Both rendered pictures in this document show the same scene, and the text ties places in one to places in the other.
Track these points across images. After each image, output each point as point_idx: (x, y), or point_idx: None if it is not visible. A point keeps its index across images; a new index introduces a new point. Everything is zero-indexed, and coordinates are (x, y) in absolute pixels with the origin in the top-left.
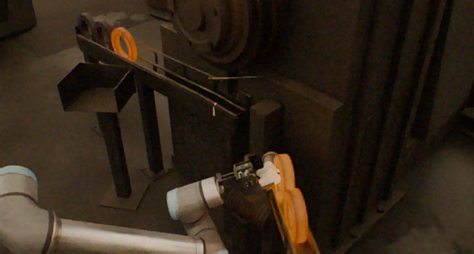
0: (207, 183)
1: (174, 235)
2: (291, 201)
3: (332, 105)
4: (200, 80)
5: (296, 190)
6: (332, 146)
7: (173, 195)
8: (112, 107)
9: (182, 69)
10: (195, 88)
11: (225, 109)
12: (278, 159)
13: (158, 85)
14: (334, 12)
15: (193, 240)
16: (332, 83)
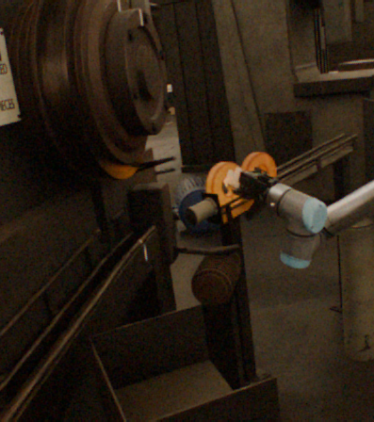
0: (284, 186)
1: (343, 200)
2: (261, 156)
3: (145, 148)
4: (72, 282)
5: (250, 155)
6: None
7: (315, 200)
8: (197, 378)
9: (51, 298)
10: (69, 315)
11: (147, 233)
12: (222, 168)
13: (87, 348)
14: None
15: (329, 206)
16: None
